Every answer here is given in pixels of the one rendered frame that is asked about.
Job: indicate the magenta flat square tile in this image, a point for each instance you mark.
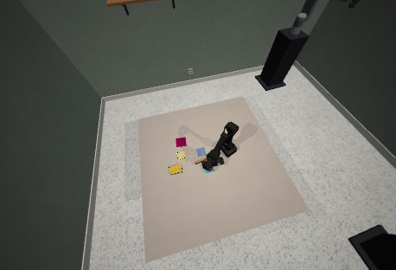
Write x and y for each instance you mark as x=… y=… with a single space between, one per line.
x=180 y=142

